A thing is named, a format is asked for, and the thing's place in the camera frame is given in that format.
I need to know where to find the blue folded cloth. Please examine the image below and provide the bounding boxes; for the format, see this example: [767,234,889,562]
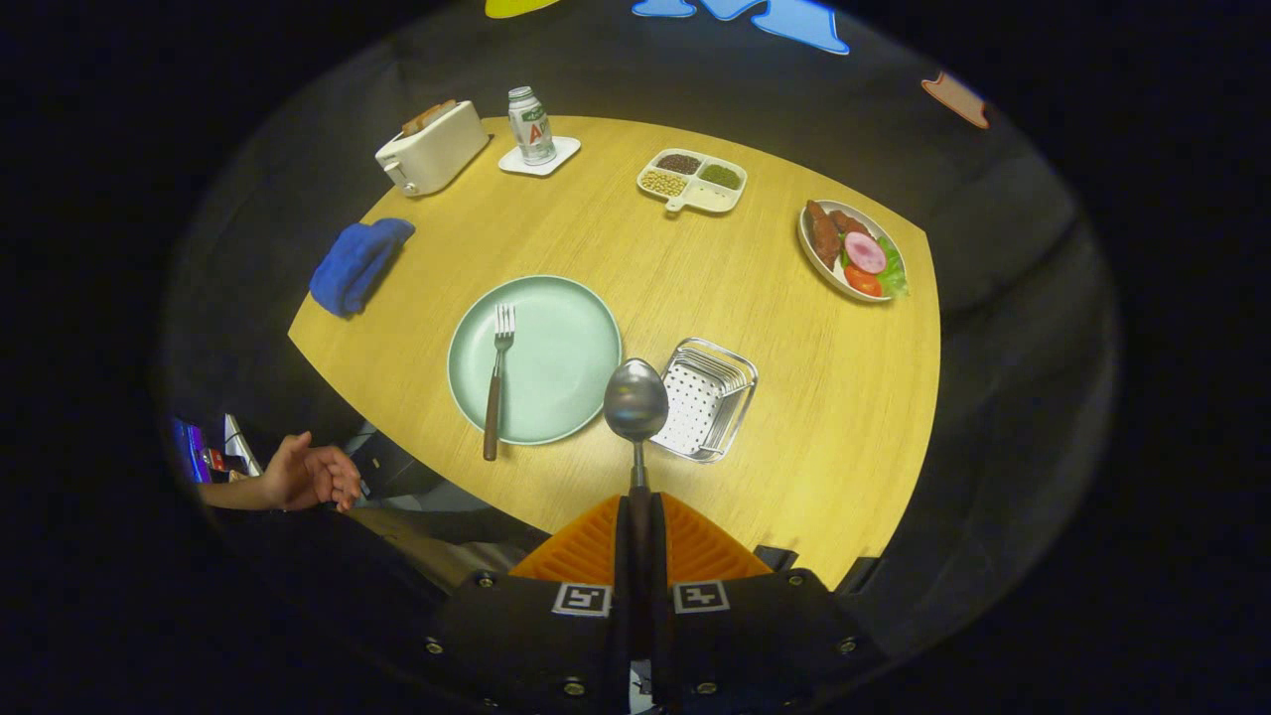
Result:
[309,217,416,319]

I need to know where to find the metal spoon with brown handle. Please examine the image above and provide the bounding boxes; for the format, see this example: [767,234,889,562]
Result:
[604,357,669,656]

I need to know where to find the small white drink bottle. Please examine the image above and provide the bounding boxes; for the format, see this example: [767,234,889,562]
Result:
[507,86,557,166]

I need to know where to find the white divided grain tray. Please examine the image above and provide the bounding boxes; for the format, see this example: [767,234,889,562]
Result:
[636,148,748,215]

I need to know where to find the toast slices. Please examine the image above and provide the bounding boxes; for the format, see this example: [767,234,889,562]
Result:
[401,98,458,137]

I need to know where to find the white square coaster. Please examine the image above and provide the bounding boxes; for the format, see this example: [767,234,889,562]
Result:
[497,136,582,178]

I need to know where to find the white-edged flat panel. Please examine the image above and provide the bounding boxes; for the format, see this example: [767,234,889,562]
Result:
[223,414,264,478]

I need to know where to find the white food plate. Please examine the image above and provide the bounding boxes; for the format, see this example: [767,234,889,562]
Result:
[797,200,910,303]

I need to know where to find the cream white toaster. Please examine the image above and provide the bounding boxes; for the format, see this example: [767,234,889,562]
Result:
[374,99,492,198]

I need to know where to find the green lettuce leaf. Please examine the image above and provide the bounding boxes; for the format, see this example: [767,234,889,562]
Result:
[874,236,910,299]

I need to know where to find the pink ham slice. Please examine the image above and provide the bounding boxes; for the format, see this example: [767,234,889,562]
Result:
[844,231,888,275]

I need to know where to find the pale green plate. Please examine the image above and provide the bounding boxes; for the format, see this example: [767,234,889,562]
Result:
[447,275,624,446]

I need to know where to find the metal fork with brown handle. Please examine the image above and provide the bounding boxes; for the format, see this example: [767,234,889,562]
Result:
[483,304,517,462]

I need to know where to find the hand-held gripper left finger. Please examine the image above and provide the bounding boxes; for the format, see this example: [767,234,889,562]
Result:
[427,494,634,715]

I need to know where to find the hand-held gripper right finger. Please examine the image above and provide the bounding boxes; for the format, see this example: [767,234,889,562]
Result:
[649,494,865,715]

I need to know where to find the metal wire basket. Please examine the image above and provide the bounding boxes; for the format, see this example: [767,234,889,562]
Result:
[650,338,759,464]

